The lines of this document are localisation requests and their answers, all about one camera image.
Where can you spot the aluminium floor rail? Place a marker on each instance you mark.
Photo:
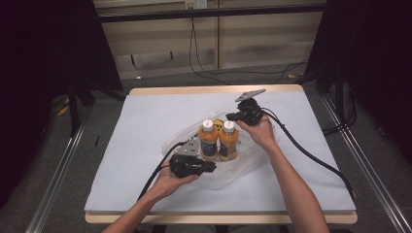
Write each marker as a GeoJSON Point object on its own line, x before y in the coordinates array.
{"type": "Point", "coordinates": [366, 168]}
{"type": "Point", "coordinates": [56, 174]}

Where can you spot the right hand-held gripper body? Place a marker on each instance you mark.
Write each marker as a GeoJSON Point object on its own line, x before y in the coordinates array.
{"type": "Point", "coordinates": [251, 111]}

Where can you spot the white table mat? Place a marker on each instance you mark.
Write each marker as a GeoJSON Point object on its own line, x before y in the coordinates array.
{"type": "Point", "coordinates": [136, 129]}

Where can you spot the clear plastic bag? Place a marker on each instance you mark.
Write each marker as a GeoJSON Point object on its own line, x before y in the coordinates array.
{"type": "Point", "coordinates": [239, 165]}

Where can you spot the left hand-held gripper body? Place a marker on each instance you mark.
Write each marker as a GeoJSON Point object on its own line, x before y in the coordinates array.
{"type": "Point", "coordinates": [184, 166]}

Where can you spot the black metal stand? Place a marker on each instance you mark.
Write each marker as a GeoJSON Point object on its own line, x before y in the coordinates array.
{"type": "Point", "coordinates": [73, 110]}

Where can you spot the black horizontal bar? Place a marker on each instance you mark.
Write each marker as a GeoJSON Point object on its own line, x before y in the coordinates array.
{"type": "Point", "coordinates": [210, 13]}

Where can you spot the black curtain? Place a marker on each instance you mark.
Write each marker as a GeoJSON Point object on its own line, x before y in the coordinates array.
{"type": "Point", "coordinates": [372, 48]}
{"type": "Point", "coordinates": [39, 64]}

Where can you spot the person's right hand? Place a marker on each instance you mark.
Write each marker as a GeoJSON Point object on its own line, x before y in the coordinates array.
{"type": "Point", "coordinates": [262, 134]}

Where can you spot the white wall power outlet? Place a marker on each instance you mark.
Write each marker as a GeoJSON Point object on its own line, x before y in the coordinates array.
{"type": "Point", "coordinates": [195, 4]}

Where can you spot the person's left hand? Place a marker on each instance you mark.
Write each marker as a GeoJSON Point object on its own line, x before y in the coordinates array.
{"type": "Point", "coordinates": [168, 186]}

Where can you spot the small black stick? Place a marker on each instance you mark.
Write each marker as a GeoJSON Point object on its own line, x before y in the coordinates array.
{"type": "Point", "coordinates": [97, 139]}

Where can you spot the yellow round item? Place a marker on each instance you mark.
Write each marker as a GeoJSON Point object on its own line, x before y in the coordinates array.
{"type": "Point", "coordinates": [218, 124]}

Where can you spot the wooden table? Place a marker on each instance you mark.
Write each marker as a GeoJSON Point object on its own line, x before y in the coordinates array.
{"type": "Point", "coordinates": [226, 218]}

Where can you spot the orange juice bottle white cap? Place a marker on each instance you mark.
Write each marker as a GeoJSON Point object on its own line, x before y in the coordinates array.
{"type": "Point", "coordinates": [228, 144]}
{"type": "Point", "coordinates": [208, 142]}

